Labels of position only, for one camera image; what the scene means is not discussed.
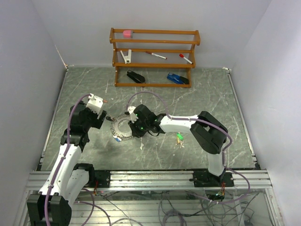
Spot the grey keyring disc with rings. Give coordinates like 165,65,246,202
110,114,133,141

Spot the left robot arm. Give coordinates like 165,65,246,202
27,101,107,226

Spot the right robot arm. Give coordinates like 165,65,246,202
127,104,232,186

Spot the green tag key bunch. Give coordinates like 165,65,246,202
174,132,184,149

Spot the black stapler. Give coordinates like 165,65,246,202
127,70,145,84

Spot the blue stapler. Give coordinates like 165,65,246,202
167,73,190,85

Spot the white clip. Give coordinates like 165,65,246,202
120,49,132,64

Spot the red white marker left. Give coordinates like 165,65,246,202
145,51,167,60

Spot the red white marker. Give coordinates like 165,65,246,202
145,51,167,60
179,54,193,64

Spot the red white marker right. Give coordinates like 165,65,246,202
179,54,193,64

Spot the wooden shelf rack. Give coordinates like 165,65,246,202
109,28,201,88

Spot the pink eraser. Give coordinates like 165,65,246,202
122,30,133,39

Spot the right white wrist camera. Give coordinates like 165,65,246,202
125,106,138,123

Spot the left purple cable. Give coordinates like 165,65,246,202
43,93,111,226

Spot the purple cable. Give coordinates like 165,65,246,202
43,93,111,226
127,91,251,204

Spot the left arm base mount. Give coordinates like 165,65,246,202
92,170,111,188

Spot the aluminium rail frame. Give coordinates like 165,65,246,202
25,169,273,191

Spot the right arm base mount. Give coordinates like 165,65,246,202
189,169,234,187

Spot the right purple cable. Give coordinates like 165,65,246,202
127,91,251,204

